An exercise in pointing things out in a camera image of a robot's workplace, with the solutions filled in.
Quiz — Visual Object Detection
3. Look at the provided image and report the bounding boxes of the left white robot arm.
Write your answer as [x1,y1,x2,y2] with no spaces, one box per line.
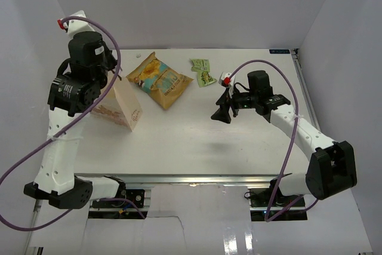
[23,31,117,210]

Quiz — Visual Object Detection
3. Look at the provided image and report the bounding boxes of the green sour candy packet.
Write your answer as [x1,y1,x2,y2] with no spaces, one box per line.
[197,70,217,88]

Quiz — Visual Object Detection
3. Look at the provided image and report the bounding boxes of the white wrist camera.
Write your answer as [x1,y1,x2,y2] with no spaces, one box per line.
[57,19,95,40]
[218,72,235,97]

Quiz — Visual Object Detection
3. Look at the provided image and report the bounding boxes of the aluminium table rail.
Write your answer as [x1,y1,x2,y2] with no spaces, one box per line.
[74,173,314,186]

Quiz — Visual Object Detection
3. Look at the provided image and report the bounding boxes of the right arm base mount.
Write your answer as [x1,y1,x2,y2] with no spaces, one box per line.
[244,179,307,222]

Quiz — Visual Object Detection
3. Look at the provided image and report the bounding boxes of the beige paper bag orange handles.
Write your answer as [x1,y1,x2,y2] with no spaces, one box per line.
[91,77,143,131]

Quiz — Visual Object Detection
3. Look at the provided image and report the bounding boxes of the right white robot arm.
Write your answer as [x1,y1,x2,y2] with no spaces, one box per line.
[211,70,358,207]

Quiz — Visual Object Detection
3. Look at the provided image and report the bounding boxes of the blue table corner label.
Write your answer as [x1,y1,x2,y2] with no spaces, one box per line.
[269,49,290,54]

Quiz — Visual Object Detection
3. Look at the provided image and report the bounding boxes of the light green snack packet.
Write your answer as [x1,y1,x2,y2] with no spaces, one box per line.
[190,59,210,72]

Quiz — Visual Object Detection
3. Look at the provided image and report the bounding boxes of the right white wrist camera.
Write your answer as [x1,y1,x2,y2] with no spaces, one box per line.
[218,72,235,97]

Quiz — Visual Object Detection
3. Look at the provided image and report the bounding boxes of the kettle chips bag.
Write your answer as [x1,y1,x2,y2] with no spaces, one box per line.
[126,52,193,110]

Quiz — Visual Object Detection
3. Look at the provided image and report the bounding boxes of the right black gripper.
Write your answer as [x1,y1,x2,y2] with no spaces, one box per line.
[211,85,258,124]

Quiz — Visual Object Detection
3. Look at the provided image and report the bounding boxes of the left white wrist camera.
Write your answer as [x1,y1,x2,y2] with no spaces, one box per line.
[57,19,95,40]

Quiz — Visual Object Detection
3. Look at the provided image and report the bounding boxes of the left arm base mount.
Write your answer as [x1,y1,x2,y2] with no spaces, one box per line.
[90,189,146,217]

